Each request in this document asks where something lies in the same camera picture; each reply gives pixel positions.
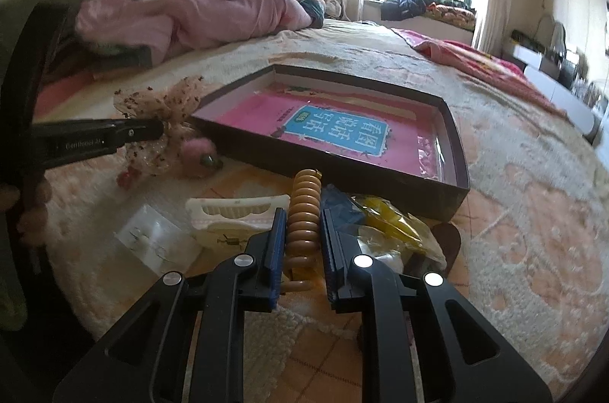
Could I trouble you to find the pink quilt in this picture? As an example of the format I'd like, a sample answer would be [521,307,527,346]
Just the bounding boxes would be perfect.
[75,0,314,66]

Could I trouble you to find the bagged red ball earrings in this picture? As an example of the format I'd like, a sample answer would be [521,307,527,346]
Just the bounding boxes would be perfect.
[116,204,202,276]

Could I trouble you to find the cream peach bed blanket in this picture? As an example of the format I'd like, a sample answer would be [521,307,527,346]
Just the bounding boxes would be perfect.
[38,21,608,402]

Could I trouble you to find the white bed footboard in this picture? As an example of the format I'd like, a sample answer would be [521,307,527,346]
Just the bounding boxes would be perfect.
[525,66,600,143]

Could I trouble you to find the person's left hand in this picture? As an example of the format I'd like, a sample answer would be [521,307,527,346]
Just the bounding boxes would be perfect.
[1,177,52,247]

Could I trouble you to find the pink speckled bow scrunchie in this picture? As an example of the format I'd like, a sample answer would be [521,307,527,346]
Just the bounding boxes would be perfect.
[113,76,210,176]

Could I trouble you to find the yellow item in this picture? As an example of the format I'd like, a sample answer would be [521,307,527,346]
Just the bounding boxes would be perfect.
[345,195,447,275]

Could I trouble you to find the dark clothes on sill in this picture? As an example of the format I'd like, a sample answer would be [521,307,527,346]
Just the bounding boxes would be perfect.
[381,0,476,22]

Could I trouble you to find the red pink patterned blanket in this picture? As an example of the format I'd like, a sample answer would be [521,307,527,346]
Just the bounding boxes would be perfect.
[392,28,567,118]

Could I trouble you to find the brown oval hair clip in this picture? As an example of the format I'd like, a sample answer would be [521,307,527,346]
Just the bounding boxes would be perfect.
[432,223,461,273]

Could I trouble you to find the cream hair claw clip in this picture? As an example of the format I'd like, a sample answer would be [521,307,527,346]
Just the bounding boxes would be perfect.
[185,194,290,247]

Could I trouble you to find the small blue jewelry box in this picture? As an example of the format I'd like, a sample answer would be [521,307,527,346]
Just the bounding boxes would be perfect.
[321,185,365,236]

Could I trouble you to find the dark shallow box tray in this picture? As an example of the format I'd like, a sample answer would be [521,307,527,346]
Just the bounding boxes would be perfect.
[192,64,471,221]

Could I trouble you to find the pink children's book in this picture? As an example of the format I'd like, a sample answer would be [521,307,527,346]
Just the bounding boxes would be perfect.
[215,83,443,180]

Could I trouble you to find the pink pompom hair clip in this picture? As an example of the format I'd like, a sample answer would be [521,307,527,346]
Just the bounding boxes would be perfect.
[180,138,223,177]

